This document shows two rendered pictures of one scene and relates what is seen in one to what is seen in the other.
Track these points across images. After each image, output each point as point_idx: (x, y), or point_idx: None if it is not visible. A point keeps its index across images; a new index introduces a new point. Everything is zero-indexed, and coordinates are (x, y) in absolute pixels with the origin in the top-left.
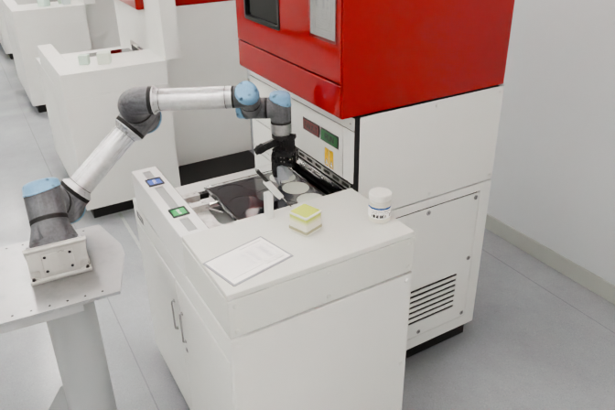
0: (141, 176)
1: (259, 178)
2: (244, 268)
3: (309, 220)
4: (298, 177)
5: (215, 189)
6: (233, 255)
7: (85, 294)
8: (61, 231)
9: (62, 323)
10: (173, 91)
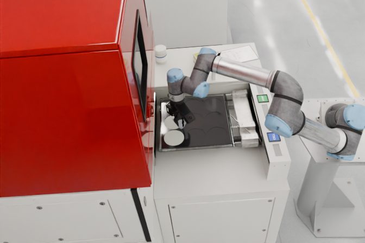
0: (283, 150)
1: (190, 142)
2: (241, 51)
3: None
4: (163, 133)
5: (227, 139)
6: (243, 58)
7: (317, 102)
8: (335, 104)
9: None
10: (259, 67)
